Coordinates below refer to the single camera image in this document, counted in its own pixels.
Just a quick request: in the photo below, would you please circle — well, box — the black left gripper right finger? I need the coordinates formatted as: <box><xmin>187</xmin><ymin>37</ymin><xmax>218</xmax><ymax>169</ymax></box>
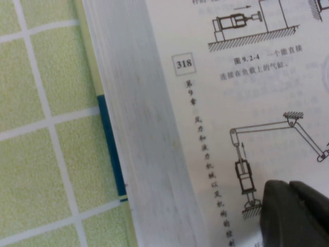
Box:
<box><xmin>288</xmin><ymin>180</ymin><xmax>329</xmax><ymax>225</ymax></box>

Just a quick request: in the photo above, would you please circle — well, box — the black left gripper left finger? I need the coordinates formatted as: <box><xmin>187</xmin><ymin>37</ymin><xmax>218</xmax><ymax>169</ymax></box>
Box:
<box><xmin>259</xmin><ymin>180</ymin><xmax>329</xmax><ymax>247</ymax></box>

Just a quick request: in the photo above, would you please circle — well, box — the technical diagram book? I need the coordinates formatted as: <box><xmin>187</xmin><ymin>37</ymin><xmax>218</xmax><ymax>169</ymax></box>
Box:
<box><xmin>74</xmin><ymin>0</ymin><xmax>329</xmax><ymax>247</ymax></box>

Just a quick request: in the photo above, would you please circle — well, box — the green white checked tablecloth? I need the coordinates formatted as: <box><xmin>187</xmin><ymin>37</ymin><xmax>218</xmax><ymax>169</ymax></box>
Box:
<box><xmin>0</xmin><ymin>0</ymin><xmax>138</xmax><ymax>247</ymax></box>

